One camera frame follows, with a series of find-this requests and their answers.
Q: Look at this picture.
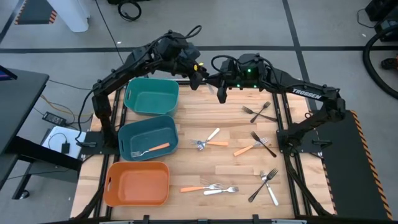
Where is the black power adapter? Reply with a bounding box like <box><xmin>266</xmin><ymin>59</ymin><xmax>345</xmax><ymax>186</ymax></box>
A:
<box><xmin>42</xmin><ymin>111</ymin><xmax>68</xmax><ymax>127</ymax></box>

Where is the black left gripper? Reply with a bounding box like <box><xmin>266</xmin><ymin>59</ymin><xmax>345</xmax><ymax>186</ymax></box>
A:
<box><xmin>180</xmin><ymin>46</ymin><xmax>210</xmax><ymax>91</ymax></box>

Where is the long black floor cable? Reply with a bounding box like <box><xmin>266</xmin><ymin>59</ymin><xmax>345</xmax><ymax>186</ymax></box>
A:
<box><xmin>94</xmin><ymin>0</ymin><xmax>125</xmax><ymax>65</ymax></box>

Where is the black hazard striped mat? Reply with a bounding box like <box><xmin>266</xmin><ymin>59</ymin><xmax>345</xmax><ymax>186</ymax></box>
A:
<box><xmin>310</xmin><ymin>108</ymin><xmax>395</xmax><ymax>221</ymax></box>
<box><xmin>14</xmin><ymin>0</ymin><xmax>58</xmax><ymax>26</ymax></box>

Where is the white pillar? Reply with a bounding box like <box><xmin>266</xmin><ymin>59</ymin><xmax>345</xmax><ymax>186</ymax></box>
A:
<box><xmin>46</xmin><ymin>0</ymin><xmax>91</xmax><ymax>34</ymax></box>

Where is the coiled black cable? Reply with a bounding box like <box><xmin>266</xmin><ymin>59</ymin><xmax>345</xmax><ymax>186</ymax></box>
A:
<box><xmin>116</xmin><ymin>0</ymin><xmax>143</xmax><ymax>22</ymax></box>

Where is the light teal plastic bin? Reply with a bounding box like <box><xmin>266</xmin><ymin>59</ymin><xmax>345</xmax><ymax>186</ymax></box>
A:
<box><xmin>123</xmin><ymin>77</ymin><xmax>180</xmax><ymax>116</ymax></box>

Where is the thin black floor cable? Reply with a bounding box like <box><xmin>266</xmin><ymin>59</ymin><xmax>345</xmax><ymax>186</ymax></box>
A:
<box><xmin>48</xmin><ymin>79</ymin><xmax>94</xmax><ymax>91</ymax></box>

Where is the yellow floor cable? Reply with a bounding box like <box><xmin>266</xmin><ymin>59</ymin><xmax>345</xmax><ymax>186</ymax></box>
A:
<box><xmin>39</xmin><ymin>94</ymin><xmax>94</xmax><ymax>118</ymax></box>

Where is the black vacuum hose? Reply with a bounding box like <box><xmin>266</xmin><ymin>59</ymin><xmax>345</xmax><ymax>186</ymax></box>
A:
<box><xmin>363</xmin><ymin>24</ymin><xmax>398</xmax><ymax>101</ymax></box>

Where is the wooden handled fork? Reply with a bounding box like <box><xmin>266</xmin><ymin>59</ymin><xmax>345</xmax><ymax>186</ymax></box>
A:
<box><xmin>190</xmin><ymin>139</ymin><xmax>229</xmax><ymax>147</ymax></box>
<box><xmin>233</xmin><ymin>138</ymin><xmax>269</xmax><ymax>157</ymax></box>
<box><xmin>130</xmin><ymin>142</ymin><xmax>171</xmax><ymax>158</ymax></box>
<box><xmin>180</xmin><ymin>182</ymin><xmax>223</xmax><ymax>194</ymax></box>

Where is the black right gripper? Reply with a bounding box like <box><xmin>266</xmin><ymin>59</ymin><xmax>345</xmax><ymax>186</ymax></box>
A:
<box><xmin>205</xmin><ymin>71</ymin><xmax>242</xmax><ymax>105</ymax></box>

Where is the dark grey desk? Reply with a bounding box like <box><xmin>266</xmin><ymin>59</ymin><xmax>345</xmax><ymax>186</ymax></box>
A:
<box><xmin>0</xmin><ymin>67</ymin><xmax>83</xmax><ymax>200</ymax></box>

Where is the blue screen device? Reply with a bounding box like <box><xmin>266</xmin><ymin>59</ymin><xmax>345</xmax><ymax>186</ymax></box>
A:
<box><xmin>0</xmin><ymin>65</ymin><xmax>18</xmax><ymax>82</ymax></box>

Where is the dark teal plastic bin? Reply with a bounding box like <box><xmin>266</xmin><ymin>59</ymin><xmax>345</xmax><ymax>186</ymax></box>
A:
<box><xmin>118</xmin><ymin>114</ymin><xmax>179</xmax><ymax>162</ymax></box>

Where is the white flat box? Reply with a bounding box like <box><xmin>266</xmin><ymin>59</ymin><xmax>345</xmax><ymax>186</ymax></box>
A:
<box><xmin>41</xmin><ymin>125</ymin><xmax>87</xmax><ymax>159</ymax></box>

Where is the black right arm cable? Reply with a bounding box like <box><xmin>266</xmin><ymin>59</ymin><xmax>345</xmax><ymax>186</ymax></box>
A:
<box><xmin>210</xmin><ymin>55</ymin><xmax>240</xmax><ymax>74</ymax></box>

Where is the orange plastic bin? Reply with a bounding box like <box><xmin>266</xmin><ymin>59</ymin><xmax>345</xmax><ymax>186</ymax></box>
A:
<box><xmin>103</xmin><ymin>161</ymin><xmax>171</xmax><ymax>207</ymax></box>

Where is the black equipment case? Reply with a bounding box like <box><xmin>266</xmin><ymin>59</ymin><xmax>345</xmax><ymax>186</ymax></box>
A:
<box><xmin>364</xmin><ymin>0</ymin><xmax>398</xmax><ymax>43</ymax></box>

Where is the black fork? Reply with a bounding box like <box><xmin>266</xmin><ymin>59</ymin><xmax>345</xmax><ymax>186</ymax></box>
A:
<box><xmin>248</xmin><ymin>168</ymin><xmax>279</xmax><ymax>203</ymax></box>
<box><xmin>250</xmin><ymin>131</ymin><xmax>277</xmax><ymax>158</ymax></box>
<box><xmin>241</xmin><ymin>105</ymin><xmax>278</xmax><ymax>123</ymax></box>
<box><xmin>249</xmin><ymin>101</ymin><xmax>272</xmax><ymax>124</ymax></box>

